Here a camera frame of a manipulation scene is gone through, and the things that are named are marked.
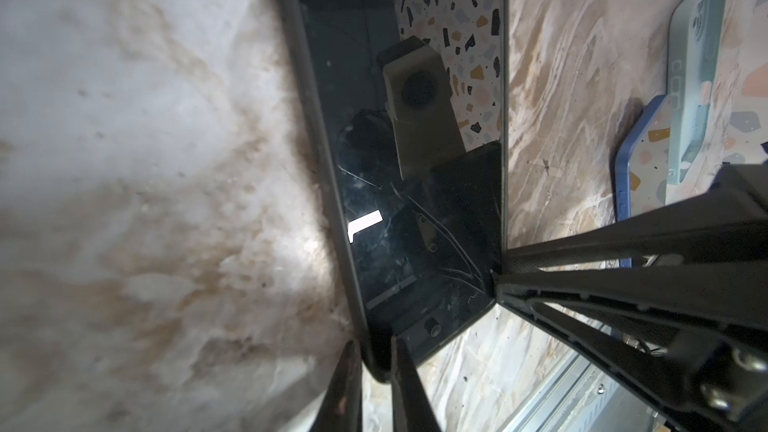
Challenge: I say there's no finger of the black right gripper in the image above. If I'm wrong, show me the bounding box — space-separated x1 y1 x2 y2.
502 164 767 273
496 260 767 411

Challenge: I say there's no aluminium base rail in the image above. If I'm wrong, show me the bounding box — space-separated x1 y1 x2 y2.
500 352 663 431

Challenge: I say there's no black phone case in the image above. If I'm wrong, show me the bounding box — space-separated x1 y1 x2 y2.
266 0 511 384

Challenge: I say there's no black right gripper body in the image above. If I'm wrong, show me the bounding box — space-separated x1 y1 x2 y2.
659 324 767 431

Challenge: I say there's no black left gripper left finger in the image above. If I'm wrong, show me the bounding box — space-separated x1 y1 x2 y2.
310 340 363 432

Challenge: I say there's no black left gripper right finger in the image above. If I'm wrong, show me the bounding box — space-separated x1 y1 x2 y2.
390 336 441 432

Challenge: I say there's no black phone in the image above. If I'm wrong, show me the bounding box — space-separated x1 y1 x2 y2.
287 0 505 367
613 94 676 268

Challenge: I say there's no light blue phone case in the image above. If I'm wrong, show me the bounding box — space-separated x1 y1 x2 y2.
667 0 727 185

